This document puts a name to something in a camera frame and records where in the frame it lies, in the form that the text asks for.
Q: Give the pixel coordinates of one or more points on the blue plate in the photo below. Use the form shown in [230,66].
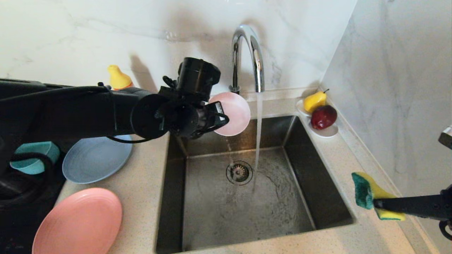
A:
[95,162]

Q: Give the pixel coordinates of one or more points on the small light pink plate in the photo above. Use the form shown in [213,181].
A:
[236,113]

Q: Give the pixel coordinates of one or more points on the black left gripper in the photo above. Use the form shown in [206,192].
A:
[194,120]

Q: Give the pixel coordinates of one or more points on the dish soap bottle yellow cap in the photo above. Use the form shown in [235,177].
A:
[118,79]

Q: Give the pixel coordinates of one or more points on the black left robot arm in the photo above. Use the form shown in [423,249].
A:
[70,113]

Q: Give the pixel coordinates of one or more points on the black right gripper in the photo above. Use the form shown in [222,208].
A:
[447,204]

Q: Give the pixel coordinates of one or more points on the round metal drain strainer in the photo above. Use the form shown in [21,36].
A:
[239,173]

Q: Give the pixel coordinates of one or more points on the yellow pear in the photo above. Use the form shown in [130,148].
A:
[314,101]

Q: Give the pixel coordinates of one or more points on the black glass cooktop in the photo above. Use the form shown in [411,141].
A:
[21,222]

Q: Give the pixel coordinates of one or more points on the teal bowl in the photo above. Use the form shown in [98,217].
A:
[31,165]

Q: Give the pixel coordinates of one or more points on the chrome gooseneck faucet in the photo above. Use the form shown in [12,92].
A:
[257,63]

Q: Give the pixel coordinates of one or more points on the small white fruit dish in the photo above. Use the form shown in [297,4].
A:
[327,133]

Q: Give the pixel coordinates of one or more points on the yellow green sponge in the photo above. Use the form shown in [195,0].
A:
[363,190]

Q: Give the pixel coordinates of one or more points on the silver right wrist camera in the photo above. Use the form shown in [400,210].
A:
[447,137]

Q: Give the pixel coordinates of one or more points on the dark red apple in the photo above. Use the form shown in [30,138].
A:
[323,118]

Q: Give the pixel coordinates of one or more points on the stainless steel sink basin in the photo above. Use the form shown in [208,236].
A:
[212,218]

